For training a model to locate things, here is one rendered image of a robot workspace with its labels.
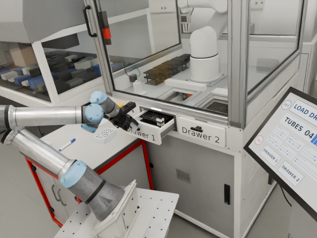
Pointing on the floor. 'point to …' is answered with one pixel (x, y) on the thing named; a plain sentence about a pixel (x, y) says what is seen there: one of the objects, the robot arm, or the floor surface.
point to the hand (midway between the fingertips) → (137, 125)
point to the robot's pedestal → (85, 228)
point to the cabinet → (210, 183)
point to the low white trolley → (106, 165)
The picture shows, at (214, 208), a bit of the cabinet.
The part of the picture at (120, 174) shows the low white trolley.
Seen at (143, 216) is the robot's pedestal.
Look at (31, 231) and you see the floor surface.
